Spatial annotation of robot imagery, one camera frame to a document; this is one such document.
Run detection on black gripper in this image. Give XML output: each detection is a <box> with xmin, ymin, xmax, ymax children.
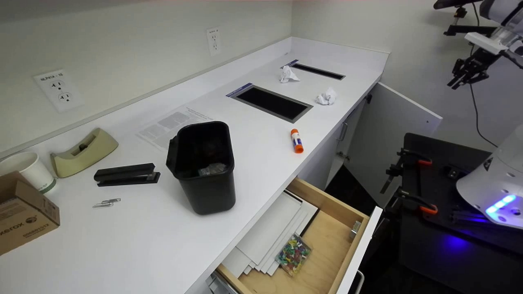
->
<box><xmin>446</xmin><ymin>44</ymin><xmax>500</xmax><ymax>90</ymax></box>

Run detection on white cabinet door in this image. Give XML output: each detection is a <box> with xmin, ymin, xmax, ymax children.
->
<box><xmin>348</xmin><ymin>80</ymin><xmax>445</xmax><ymax>209</ymax></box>

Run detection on small crumpled white paper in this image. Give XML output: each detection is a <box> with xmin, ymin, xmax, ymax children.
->
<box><xmin>314</xmin><ymin>87</ymin><xmax>338</xmax><ymax>108</ymax></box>

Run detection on black perforated robot table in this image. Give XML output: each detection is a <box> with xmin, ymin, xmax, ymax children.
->
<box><xmin>396</xmin><ymin>132</ymin><xmax>523</xmax><ymax>294</ymax></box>

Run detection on large crumpled white paper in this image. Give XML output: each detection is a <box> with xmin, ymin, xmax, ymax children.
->
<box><xmin>278</xmin><ymin>64</ymin><xmax>302</xmax><ymax>85</ymax></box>

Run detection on orange capped glue stick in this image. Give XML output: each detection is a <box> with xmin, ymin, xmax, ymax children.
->
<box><xmin>288</xmin><ymin>127</ymin><xmax>306</xmax><ymax>155</ymax></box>

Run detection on open wooden drawer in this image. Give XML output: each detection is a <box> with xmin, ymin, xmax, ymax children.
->
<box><xmin>208</xmin><ymin>176</ymin><xmax>384</xmax><ymax>294</ymax></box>

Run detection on box of coloured push pins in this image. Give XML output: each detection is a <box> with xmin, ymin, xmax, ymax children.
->
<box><xmin>273</xmin><ymin>234</ymin><xmax>314</xmax><ymax>274</ymax></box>

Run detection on stack of white papers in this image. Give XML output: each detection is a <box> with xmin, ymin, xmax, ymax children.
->
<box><xmin>221</xmin><ymin>189</ymin><xmax>320</xmax><ymax>278</ymax></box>

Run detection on black landfill waste bin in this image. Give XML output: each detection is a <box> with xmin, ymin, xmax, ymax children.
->
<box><xmin>165</xmin><ymin>119</ymin><xmax>237</xmax><ymax>216</ymax></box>

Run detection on printed paper sheet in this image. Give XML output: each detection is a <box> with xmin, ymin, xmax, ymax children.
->
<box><xmin>134</xmin><ymin>105</ymin><xmax>212</xmax><ymax>152</ymax></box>

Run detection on black stapler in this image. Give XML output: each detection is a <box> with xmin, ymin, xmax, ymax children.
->
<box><xmin>92</xmin><ymin>162</ymin><xmax>162</xmax><ymax>188</ymax></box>

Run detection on strip of metal staples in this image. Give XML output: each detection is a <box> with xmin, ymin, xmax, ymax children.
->
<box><xmin>92</xmin><ymin>196</ymin><xmax>123</xmax><ymax>211</ymax></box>

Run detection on beige tape dispenser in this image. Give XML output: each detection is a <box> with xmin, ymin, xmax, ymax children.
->
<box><xmin>51</xmin><ymin>126</ymin><xmax>121</xmax><ymax>180</ymax></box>

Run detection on white paper cup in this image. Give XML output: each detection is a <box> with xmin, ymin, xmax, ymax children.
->
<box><xmin>0</xmin><ymin>149</ymin><xmax>59</xmax><ymax>196</ymax></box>

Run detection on brown cardboard box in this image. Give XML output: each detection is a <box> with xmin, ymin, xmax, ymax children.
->
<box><xmin>0</xmin><ymin>171</ymin><xmax>62</xmax><ymax>258</ymax></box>

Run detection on black hanging cable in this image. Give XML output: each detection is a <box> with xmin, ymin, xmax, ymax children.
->
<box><xmin>466</xmin><ymin>80</ymin><xmax>500</xmax><ymax>150</ymax></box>

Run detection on black wall mounted bar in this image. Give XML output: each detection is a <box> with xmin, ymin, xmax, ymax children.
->
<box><xmin>431</xmin><ymin>0</ymin><xmax>498</xmax><ymax>38</ymax></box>

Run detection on orange handled black clamp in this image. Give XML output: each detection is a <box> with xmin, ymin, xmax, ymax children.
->
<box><xmin>391</xmin><ymin>189</ymin><xmax>441</xmax><ymax>220</ymax></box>
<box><xmin>379</xmin><ymin>147</ymin><xmax>435</xmax><ymax>196</ymax></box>

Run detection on white double wall outlet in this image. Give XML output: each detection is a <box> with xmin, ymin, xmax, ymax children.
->
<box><xmin>33</xmin><ymin>67</ymin><xmax>82</xmax><ymax>114</ymax></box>

